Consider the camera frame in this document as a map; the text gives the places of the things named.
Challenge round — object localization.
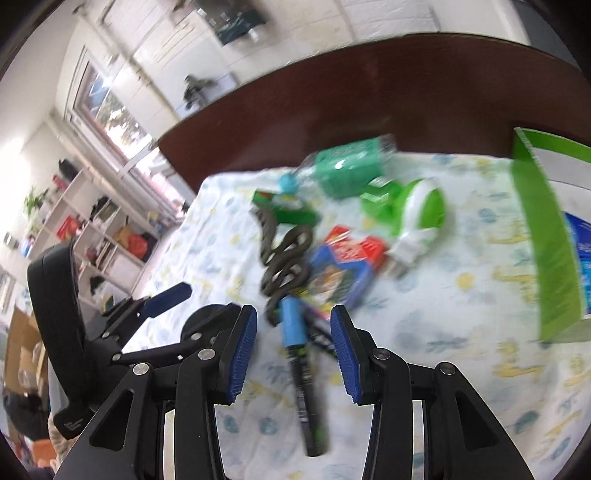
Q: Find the black hair claw clip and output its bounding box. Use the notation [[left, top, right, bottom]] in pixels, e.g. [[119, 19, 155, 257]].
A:
[[257, 210, 315, 325]]

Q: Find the small green packet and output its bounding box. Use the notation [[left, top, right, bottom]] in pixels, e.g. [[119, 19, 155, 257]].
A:
[[252, 189, 321, 228]]

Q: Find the window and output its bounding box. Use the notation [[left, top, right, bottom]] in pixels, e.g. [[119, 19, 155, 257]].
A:
[[65, 46, 195, 219]]

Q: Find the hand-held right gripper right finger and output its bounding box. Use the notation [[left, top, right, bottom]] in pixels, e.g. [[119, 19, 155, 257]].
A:
[[330, 305, 535, 480]]

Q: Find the blue card box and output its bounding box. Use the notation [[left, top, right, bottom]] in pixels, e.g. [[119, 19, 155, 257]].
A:
[[305, 244, 378, 311]]

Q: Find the green plastic bottle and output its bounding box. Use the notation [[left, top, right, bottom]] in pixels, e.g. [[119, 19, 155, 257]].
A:
[[278, 135, 398, 200]]

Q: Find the small dark figurine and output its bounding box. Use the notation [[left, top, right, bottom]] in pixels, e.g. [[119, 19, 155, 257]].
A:
[[183, 74, 218, 109]]

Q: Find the black marker with blue cap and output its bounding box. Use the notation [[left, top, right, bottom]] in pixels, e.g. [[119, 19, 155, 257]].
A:
[[278, 295, 331, 457]]

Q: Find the printed bed sheet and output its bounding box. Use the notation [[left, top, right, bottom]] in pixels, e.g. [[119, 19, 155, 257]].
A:
[[134, 152, 591, 480]]

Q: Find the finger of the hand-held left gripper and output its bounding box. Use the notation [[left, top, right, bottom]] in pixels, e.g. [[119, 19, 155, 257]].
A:
[[85, 282, 193, 352], [111, 330, 227, 371]]

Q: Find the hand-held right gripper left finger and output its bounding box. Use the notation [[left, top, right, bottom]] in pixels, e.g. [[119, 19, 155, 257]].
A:
[[54, 305, 258, 480]]

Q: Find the white shelf unit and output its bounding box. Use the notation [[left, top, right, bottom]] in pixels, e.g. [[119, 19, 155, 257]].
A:
[[0, 157, 163, 325]]

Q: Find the green cardboard box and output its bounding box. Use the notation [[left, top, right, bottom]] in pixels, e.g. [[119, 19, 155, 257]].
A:
[[512, 127, 591, 345]]

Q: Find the brown wooden board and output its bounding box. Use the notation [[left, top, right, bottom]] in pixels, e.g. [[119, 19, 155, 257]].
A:
[[157, 32, 591, 198]]

